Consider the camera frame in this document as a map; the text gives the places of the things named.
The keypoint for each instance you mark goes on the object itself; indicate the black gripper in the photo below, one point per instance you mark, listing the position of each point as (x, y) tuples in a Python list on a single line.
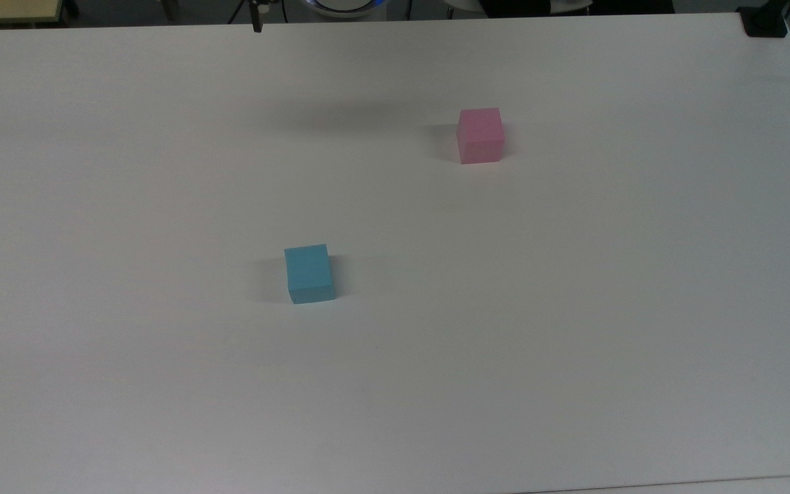
[(258, 5)]

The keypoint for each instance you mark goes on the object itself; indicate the blue cube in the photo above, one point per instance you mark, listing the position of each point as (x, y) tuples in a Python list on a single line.
[(308, 271)]

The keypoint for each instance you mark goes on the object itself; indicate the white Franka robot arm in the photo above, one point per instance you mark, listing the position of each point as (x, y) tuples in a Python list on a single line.
[(345, 5)]

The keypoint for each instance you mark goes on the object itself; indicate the pink cube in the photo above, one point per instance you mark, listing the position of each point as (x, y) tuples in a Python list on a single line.
[(480, 134)]

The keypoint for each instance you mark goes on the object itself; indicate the black tripod legs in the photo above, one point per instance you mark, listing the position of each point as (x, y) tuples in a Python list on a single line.
[(236, 12)]

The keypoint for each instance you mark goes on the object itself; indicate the wooden table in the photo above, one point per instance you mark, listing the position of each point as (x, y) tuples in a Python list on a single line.
[(7, 12)]

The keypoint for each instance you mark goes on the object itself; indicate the black camera clamp mount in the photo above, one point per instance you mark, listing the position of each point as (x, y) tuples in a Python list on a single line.
[(764, 22)]

